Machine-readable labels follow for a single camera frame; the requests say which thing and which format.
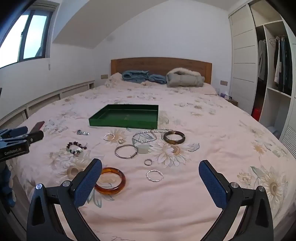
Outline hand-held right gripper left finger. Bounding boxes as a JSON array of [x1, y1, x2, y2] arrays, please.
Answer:
[[27, 159, 102, 241]]

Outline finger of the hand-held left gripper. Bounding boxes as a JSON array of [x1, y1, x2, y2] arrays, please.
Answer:
[[9, 130, 44, 147], [0, 126, 28, 140]]

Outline white wardrobe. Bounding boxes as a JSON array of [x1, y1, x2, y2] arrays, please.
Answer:
[[228, 0, 296, 149]]

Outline white low wall cabinet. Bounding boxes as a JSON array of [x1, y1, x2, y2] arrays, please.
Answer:
[[0, 80, 95, 130]]

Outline grey hanging garment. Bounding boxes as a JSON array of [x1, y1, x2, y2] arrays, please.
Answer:
[[258, 40, 267, 81]]

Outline dark brown bangle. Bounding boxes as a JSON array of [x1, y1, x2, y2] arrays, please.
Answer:
[[163, 131, 186, 145]]

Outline green jewelry tray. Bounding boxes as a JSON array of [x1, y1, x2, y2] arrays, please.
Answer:
[[89, 104, 159, 130]]

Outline blue knit garment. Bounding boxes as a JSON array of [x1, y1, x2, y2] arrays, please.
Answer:
[[122, 70, 151, 83]]

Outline dark hanging clothes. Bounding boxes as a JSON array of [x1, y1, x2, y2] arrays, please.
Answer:
[[274, 36, 293, 93]]

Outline wooden headboard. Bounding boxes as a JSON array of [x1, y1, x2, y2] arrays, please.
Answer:
[[110, 57, 212, 84]]

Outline twisted silver hoop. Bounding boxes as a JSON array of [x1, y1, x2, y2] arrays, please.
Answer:
[[146, 169, 164, 182]]

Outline amber resin bangle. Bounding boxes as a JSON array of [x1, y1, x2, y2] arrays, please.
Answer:
[[94, 167, 126, 195]]

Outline dark beaded bracelet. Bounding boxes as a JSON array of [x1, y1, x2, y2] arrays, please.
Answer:
[[66, 141, 88, 156]]

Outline grey fur-trimmed jacket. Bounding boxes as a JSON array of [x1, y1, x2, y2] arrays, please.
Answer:
[[166, 68, 205, 88]]

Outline silver bead bracelet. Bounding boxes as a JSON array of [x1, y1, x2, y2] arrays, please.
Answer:
[[132, 131, 157, 144]]

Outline plain silver bangle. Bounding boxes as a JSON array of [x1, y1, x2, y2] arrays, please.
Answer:
[[115, 144, 138, 159]]

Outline dark framed window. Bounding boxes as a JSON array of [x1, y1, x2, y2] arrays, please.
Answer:
[[0, 5, 55, 68]]

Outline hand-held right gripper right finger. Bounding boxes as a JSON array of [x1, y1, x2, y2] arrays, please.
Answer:
[[199, 160, 274, 241]]

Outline blue rolled cloth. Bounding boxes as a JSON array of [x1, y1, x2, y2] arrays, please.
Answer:
[[149, 74, 167, 85]]

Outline pink floral bedspread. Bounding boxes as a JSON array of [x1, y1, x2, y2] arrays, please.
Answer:
[[11, 73, 296, 241]]

